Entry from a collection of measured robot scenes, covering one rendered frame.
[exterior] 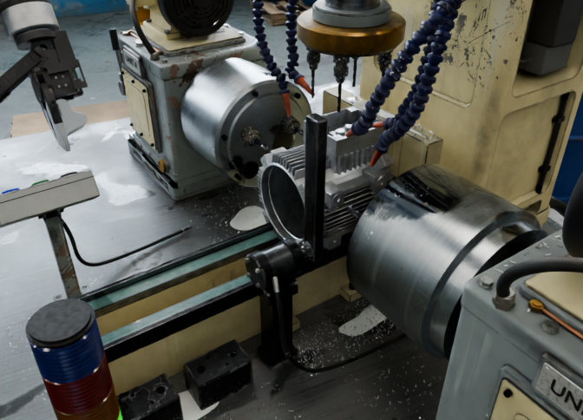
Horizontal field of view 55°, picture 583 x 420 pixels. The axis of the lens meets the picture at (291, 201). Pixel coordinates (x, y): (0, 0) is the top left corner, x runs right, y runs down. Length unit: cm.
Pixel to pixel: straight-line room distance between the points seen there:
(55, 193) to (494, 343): 75
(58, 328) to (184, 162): 91
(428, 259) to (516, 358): 17
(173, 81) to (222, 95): 18
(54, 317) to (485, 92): 78
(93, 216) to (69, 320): 92
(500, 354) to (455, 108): 54
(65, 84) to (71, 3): 545
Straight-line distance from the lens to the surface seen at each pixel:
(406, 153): 103
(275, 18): 581
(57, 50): 113
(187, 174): 144
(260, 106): 118
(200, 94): 124
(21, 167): 176
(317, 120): 80
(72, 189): 106
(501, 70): 102
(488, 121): 106
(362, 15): 92
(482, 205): 81
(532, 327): 65
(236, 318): 103
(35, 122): 371
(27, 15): 112
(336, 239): 103
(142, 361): 98
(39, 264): 135
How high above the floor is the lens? 159
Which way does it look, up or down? 33 degrees down
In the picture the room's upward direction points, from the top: straight up
